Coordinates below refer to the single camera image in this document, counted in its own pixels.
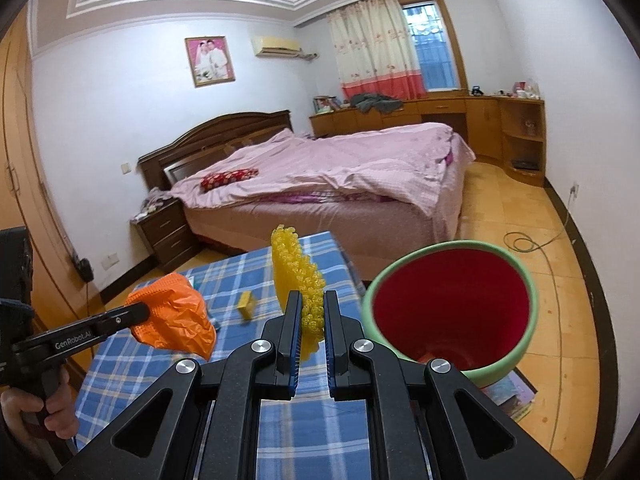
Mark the long wooden cabinet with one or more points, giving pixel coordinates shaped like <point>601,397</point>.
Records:
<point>485,120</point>

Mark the person's left hand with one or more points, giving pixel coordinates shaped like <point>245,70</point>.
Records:
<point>60,420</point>

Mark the white wall socket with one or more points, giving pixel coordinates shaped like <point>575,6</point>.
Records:
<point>574,190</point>
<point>110,260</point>

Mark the yellow foam fruit net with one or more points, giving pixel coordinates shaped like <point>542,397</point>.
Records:
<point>290,270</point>

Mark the pink quilt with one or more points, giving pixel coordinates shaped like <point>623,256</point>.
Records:
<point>350,160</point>

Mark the framed wall photo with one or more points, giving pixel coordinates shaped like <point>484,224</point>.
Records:
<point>210,61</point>

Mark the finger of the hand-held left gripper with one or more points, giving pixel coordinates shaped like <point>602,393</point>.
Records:
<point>122,317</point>

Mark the wooden wardrobe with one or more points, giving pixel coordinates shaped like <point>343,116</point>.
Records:
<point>20,160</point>

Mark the wall air conditioner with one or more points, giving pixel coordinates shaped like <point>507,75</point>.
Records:
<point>275,46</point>

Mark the group of small jars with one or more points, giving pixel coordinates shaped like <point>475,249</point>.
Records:
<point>522,92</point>

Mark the small black object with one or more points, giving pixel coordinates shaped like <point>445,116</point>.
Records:
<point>476,91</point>

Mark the wooden framed window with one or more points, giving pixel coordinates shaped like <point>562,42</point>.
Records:
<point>435,55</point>

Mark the grey clothes pile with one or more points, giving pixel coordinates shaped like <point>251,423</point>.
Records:
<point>375,102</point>

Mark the black charger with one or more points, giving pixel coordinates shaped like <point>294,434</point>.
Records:
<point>84,270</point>

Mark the book on floor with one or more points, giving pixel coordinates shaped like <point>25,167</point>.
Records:
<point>510,395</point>

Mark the cream and red curtain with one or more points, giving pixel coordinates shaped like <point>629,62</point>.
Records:
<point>375,50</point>

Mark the blue plaid blanket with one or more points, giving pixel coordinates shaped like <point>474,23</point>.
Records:
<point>235,280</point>

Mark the red floral pillow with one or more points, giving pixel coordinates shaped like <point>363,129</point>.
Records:
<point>227,179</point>

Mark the brown wooden bed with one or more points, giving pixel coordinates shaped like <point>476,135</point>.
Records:
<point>225,127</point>

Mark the orange foam fruit net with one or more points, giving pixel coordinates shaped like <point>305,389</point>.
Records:
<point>175,315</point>

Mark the orange cardboard box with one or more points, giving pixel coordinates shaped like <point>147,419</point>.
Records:
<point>247,305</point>

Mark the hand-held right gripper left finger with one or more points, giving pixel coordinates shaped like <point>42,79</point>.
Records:
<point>296,355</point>

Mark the flat black device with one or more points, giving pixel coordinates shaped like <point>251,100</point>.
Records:
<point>525,164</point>

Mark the green bin with red inside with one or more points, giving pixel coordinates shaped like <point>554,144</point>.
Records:
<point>450,300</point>

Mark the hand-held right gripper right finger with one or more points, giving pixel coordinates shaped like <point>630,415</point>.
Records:
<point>330,355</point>

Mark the dark wooden nightstand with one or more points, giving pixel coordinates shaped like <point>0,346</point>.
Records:
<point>167,237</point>

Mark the pile of cloth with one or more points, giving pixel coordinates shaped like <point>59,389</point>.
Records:
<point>152,205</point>

